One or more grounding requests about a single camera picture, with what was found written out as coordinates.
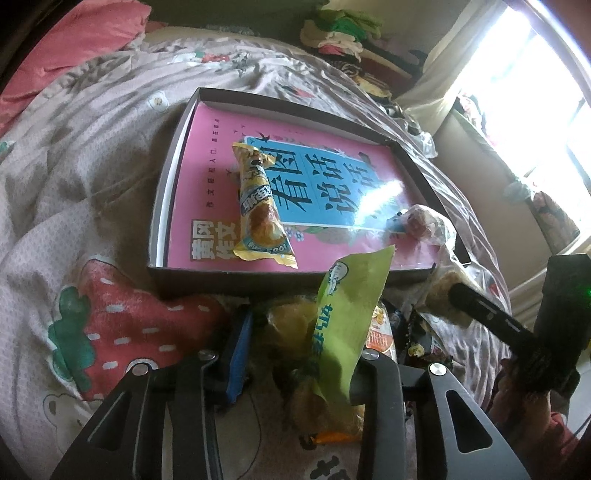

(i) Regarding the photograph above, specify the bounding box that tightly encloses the white plastic bag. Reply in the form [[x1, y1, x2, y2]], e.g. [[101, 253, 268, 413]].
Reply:
[[403, 117, 437, 160]]

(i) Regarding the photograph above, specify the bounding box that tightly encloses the green snack packet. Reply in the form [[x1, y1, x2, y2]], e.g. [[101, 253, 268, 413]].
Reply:
[[305, 246, 397, 409]]

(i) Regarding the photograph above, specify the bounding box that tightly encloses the orange white snack packet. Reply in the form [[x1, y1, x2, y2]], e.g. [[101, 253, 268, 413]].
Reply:
[[365, 302, 399, 365]]

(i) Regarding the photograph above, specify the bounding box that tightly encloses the dark cardboard box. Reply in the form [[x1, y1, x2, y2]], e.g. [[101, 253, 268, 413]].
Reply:
[[147, 87, 472, 301]]

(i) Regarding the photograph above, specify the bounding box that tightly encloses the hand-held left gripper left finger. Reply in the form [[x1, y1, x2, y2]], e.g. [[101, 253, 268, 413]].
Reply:
[[51, 309, 256, 480]]

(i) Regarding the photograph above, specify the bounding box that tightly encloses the clear pastry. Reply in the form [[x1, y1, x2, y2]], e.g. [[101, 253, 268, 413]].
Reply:
[[387, 204, 459, 252]]

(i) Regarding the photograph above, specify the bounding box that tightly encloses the pink blanket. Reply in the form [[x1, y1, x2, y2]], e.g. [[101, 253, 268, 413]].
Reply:
[[0, 4, 153, 136]]

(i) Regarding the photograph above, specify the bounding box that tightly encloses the black snack packet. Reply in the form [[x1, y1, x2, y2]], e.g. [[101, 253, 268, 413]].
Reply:
[[392, 308, 455, 370]]

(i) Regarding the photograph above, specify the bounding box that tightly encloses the clear rice cracker packet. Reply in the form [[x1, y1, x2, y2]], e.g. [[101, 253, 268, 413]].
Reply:
[[425, 265, 476, 328]]

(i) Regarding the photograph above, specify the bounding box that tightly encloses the person's right hand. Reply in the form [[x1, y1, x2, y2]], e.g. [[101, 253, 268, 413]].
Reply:
[[490, 357, 557, 418]]

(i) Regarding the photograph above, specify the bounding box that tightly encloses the window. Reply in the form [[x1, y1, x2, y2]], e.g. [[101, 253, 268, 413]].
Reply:
[[455, 0, 591, 185]]

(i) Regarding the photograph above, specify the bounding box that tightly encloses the person's right forearm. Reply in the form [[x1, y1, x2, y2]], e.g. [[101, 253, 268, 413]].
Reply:
[[531, 408, 588, 480]]

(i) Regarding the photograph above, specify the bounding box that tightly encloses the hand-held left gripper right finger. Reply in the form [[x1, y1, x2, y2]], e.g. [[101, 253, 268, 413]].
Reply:
[[350, 348, 532, 480]]

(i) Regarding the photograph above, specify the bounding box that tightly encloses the pile of clothes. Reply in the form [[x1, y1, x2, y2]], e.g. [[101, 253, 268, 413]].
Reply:
[[299, 0, 431, 112]]

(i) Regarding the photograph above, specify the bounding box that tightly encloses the pink and blue book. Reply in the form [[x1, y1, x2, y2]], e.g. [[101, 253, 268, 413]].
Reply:
[[164, 100, 441, 273]]

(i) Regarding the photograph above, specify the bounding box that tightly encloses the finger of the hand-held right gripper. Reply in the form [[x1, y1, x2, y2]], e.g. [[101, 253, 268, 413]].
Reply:
[[449, 281, 539, 352]]

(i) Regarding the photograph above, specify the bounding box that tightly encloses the yellow sausage packet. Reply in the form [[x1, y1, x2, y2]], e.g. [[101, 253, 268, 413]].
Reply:
[[231, 141, 298, 269]]

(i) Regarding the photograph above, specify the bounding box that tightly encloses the beige curtain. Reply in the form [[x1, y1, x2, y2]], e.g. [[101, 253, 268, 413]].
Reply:
[[396, 9, 542, 123]]

